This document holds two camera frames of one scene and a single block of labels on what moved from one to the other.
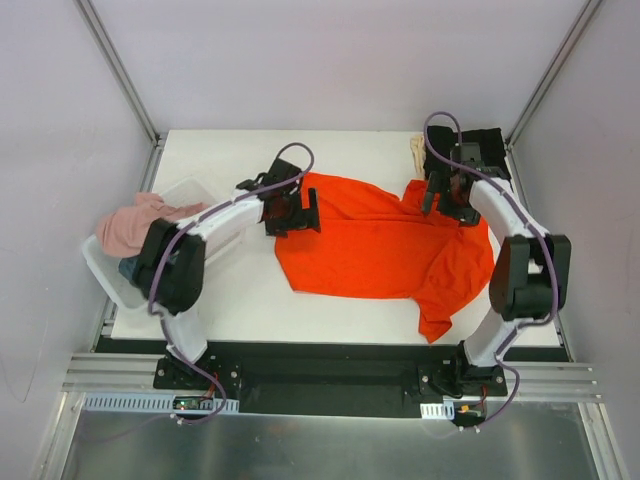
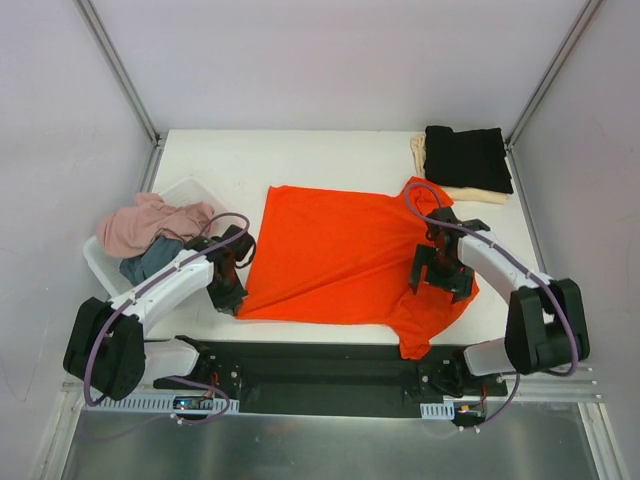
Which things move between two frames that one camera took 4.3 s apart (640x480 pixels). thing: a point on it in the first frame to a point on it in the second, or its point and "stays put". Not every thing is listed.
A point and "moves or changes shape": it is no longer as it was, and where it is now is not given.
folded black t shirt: [441, 140] stays put
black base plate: [338, 378] stays put
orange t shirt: [374, 245] moves or changes shape
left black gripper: [304, 215] to [226, 292]
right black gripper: [441, 195] to [441, 278]
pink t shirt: [122, 233] stays put
